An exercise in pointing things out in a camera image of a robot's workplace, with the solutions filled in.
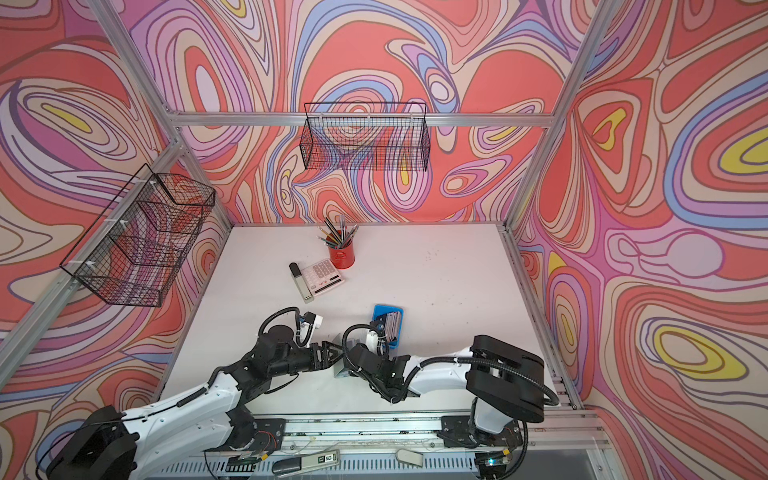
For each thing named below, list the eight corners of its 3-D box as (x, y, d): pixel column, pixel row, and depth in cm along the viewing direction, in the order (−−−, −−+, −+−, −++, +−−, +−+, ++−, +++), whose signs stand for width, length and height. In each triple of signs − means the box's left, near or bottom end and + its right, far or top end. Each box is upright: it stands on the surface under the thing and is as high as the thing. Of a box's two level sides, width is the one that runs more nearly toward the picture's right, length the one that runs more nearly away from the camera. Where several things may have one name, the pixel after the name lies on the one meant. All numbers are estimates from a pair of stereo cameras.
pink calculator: (314, 296, 100) (313, 293, 98) (301, 273, 106) (300, 269, 104) (344, 281, 104) (343, 278, 102) (329, 260, 110) (328, 256, 108)
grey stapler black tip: (305, 305, 98) (302, 298, 94) (290, 271, 107) (287, 264, 103) (314, 300, 99) (312, 294, 95) (298, 267, 108) (296, 260, 104)
